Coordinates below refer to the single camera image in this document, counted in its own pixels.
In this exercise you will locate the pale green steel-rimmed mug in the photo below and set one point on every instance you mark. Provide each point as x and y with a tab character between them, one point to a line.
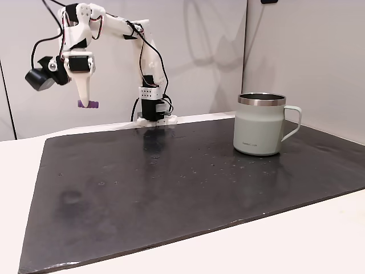
256	131

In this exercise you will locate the black table mat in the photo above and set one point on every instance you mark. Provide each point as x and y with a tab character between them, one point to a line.
171	185

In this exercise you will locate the purple pen grip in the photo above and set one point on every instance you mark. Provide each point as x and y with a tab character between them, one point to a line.
93	104

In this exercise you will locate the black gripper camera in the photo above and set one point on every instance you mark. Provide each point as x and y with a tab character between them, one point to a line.
42	77

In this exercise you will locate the black wall fixture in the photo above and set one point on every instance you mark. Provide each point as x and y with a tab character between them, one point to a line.
269	1

